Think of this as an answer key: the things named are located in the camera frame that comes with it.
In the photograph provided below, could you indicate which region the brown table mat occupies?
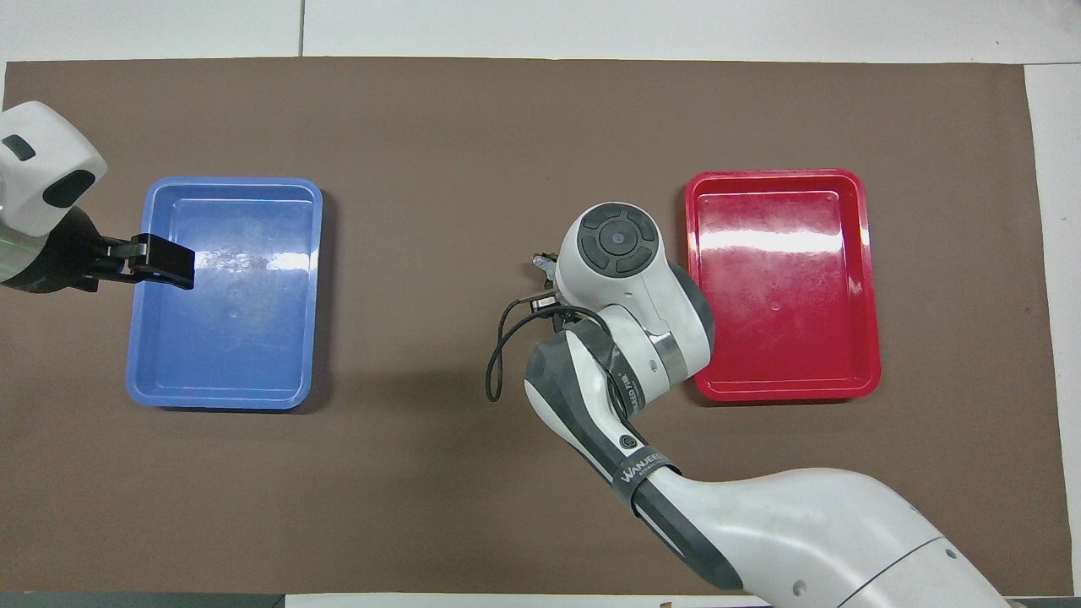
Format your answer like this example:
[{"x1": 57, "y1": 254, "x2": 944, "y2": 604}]
[{"x1": 0, "y1": 57, "x2": 1075, "y2": 597}]

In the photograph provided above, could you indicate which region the red plastic tray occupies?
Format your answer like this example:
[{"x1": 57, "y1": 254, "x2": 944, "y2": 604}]
[{"x1": 684, "y1": 169, "x2": 882, "y2": 403}]

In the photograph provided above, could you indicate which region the blue plastic tray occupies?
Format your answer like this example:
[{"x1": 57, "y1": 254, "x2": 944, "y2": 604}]
[{"x1": 125, "y1": 176, "x2": 324, "y2": 411}]

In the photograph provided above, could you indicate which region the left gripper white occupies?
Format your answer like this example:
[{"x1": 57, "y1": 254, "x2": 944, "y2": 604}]
[{"x1": 0, "y1": 101, "x2": 195, "y2": 294}]

